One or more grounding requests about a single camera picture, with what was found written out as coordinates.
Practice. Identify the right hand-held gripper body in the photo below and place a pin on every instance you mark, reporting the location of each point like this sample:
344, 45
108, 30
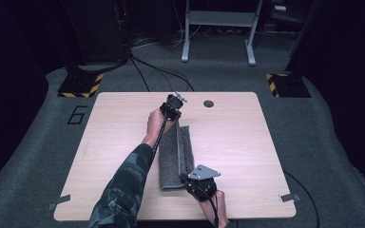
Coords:
202, 186

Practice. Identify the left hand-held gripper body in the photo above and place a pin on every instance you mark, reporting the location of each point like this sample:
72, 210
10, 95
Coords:
172, 107

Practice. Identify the grey towel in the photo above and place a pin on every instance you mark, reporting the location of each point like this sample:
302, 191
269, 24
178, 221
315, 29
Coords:
174, 158

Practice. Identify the person's left hand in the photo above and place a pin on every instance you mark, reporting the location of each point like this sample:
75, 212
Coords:
156, 125

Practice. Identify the person's right hand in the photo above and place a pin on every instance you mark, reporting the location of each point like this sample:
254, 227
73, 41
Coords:
215, 207

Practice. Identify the black table grommet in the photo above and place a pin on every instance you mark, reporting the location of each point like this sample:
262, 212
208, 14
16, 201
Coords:
208, 103

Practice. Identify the grey tape strip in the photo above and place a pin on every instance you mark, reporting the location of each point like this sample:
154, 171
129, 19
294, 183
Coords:
58, 202
290, 197

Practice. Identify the dark equipment cabinet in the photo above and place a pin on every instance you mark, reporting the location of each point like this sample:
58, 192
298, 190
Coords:
98, 31

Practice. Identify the dark device with white label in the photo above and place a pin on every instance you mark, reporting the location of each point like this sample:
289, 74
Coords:
282, 11

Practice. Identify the black yellow striped base plate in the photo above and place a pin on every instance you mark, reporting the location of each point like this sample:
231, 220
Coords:
290, 85
79, 87

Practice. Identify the white metal stand frame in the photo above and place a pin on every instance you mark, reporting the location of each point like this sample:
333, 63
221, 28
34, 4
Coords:
220, 18

